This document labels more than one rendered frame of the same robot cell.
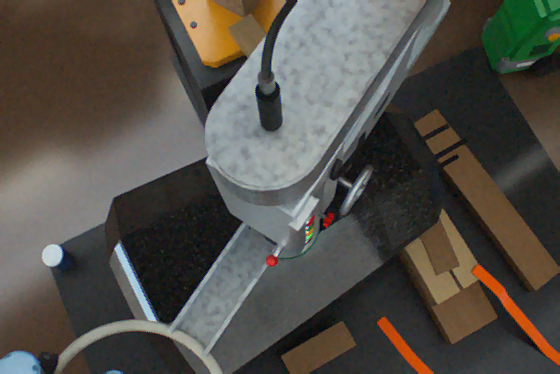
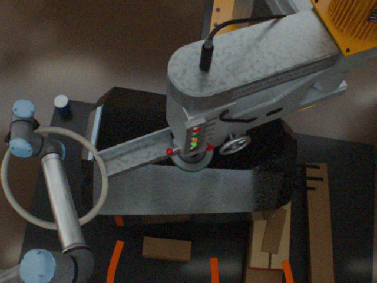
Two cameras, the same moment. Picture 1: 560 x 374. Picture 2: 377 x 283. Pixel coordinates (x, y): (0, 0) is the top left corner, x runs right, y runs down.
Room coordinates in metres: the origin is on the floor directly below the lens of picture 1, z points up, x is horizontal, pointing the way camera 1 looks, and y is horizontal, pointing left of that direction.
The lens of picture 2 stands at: (-0.40, -0.29, 3.12)
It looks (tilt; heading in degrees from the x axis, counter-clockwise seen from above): 68 degrees down; 21
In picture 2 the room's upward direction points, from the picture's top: 8 degrees clockwise
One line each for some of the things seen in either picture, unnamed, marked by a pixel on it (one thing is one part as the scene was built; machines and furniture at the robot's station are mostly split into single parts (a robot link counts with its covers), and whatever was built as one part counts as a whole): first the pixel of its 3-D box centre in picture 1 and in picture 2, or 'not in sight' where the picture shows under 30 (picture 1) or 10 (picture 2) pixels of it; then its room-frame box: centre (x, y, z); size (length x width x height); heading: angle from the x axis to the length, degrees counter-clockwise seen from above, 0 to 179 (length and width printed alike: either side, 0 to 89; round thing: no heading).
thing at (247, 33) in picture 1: (255, 43); not in sight; (1.09, 0.06, 0.81); 0.20 x 0.10 x 0.05; 29
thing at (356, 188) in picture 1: (345, 182); (231, 138); (0.43, -0.16, 1.18); 0.15 x 0.10 x 0.15; 141
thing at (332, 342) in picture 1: (318, 350); (166, 249); (0.02, -0.07, 0.07); 0.30 x 0.12 x 0.12; 114
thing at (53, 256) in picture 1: (57, 257); (62, 105); (0.52, 1.08, 0.08); 0.10 x 0.10 x 0.13
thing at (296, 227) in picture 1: (303, 227); (193, 136); (0.28, -0.03, 1.35); 0.08 x 0.03 x 0.28; 141
